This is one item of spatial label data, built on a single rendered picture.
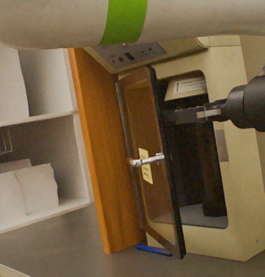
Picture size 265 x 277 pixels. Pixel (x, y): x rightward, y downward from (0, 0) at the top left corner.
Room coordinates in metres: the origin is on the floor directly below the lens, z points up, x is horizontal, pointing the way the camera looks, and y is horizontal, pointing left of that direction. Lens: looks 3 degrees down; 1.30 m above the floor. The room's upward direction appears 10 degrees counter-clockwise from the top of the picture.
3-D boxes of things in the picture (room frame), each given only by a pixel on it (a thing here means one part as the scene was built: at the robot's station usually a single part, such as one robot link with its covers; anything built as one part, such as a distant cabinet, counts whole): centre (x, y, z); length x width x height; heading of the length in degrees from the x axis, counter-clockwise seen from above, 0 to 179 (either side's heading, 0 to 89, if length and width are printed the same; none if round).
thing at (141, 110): (1.01, -0.03, 1.19); 0.30 x 0.01 x 0.40; 13
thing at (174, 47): (1.01, -0.05, 1.46); 0.32 x 0.12 x 0.10; 40
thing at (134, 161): (0.93, -0.01, 1.20); 0.10 x 0.05 x 0.03; 13
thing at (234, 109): (0.76, -0.19, 1.28); 0.09 x 0.08 x 0.07; 40
